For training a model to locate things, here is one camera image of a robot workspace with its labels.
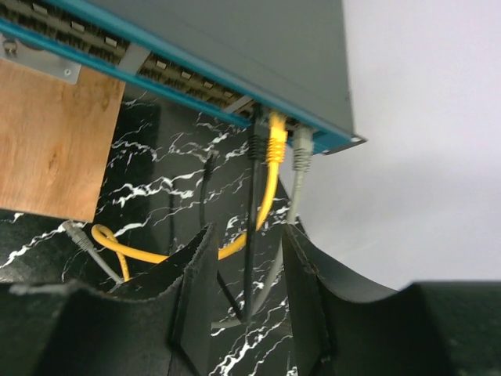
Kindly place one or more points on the wooden base board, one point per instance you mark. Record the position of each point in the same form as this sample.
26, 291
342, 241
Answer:
55, 140

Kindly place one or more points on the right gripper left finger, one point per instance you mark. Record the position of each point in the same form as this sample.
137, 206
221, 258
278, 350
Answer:
158, 323

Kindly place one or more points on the teal network switch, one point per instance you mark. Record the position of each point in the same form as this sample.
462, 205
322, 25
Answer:
221, 58

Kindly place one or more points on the metal mounting plate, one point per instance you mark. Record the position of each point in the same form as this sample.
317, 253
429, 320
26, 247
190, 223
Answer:
38, 59

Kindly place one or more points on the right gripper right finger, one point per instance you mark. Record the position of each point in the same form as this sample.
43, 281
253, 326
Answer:
346, 324

